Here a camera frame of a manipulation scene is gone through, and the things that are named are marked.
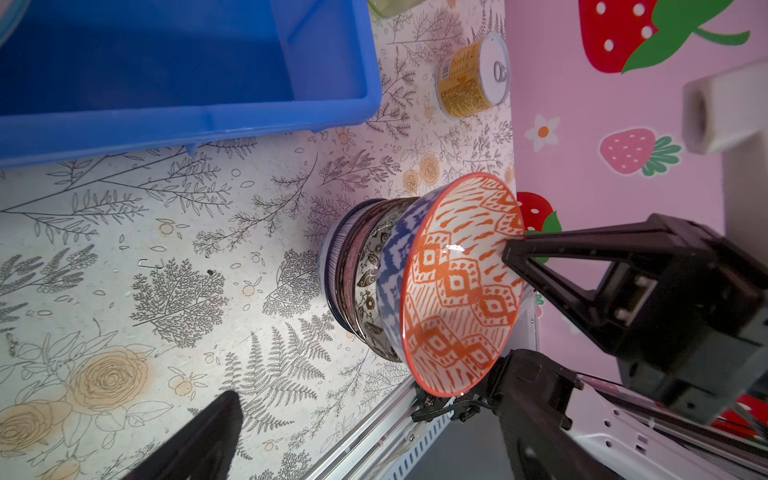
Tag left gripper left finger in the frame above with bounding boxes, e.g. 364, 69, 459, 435
124, 390, 243, 480

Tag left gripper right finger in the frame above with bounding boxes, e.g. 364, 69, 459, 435
488, 349, 620, 479

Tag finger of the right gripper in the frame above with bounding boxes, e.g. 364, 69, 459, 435
502, 214, 720, 283
509, 263, 636, 360

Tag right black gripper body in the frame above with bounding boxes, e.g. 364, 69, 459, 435
599, 227, 767, 423

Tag red patterned bowl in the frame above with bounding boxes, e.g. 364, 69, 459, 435
376, 173, 524, 397

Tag black white leaf bowl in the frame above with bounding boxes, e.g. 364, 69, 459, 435
354, 197, 416, 363

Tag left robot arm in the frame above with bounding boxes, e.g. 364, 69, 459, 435
311, 350, 767, 479

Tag blue plastic bin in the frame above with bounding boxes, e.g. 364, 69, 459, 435
1, 1, 382, 167

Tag purple striped bowl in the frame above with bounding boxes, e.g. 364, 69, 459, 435
333, 200, 387, 340

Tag yellow can white lid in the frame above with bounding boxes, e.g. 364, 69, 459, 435
436, 32, 510, 119

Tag green glass cup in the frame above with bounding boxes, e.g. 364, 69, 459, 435
368, 0, 425, 18

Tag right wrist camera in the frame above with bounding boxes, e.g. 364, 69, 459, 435
682, 60, 767, 264

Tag aluminium front rail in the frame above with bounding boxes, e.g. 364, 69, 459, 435
302, 299, 541, 480

